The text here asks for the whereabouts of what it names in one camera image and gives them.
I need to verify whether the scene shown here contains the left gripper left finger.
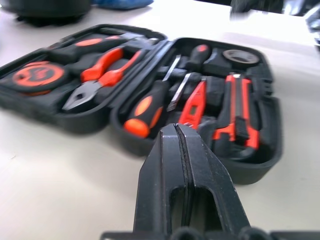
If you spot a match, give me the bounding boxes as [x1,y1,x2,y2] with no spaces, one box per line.
[133,123,187,239]

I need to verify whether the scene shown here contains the black electrical tape roll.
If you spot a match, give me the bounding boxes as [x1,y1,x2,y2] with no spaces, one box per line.
[222,49,261,67]

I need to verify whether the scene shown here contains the orange black tape measure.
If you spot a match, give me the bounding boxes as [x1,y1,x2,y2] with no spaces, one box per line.
[0,61,71,97]

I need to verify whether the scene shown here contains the orange handled pliers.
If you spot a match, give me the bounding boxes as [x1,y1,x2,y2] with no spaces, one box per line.
[61,47,144,112]

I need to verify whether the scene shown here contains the orange black utility knife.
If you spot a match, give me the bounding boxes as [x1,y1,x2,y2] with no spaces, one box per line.
[212,72,262,151]

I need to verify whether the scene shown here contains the black tool case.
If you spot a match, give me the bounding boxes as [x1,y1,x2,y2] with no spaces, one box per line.
[0,23,284,186]

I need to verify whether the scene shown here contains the orange voltage tester pen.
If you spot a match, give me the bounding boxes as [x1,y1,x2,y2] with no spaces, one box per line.
[177,78,208,130]

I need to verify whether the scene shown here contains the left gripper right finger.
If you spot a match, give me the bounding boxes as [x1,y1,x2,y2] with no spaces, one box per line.
[177,123,252,236]

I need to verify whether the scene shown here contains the blue cloth bundle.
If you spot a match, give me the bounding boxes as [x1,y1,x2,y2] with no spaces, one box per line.
[91,0,154,11]

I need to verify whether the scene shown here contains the claw hammer orange black handle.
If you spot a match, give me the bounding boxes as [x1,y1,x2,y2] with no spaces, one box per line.
[47,31,161,66]

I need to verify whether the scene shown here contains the orange black screwdriver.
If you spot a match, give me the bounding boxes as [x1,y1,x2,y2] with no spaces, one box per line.
[166,44,214,112]
[123,54,182,139]

